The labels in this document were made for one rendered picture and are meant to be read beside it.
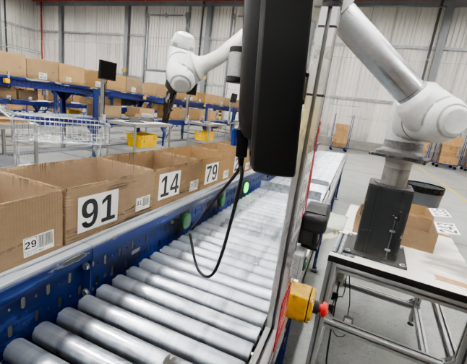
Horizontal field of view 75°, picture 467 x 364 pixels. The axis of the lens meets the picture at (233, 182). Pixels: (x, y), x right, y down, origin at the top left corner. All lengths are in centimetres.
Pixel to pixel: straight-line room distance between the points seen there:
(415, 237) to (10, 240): 164
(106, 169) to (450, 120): 126
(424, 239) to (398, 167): 46
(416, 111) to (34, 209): 119
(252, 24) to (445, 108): 93
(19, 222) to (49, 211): 8
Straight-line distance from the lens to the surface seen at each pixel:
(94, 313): 97
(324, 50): 76
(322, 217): 80
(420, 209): 238
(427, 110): 123
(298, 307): 86
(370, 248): 152
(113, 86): 761
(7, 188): 111
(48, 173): 126
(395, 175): 147
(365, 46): 121
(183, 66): 121
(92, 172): 139
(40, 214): 90
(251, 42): 38
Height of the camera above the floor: 131
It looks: 13 degrees down
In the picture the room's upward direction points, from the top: 7 degrees clockwise
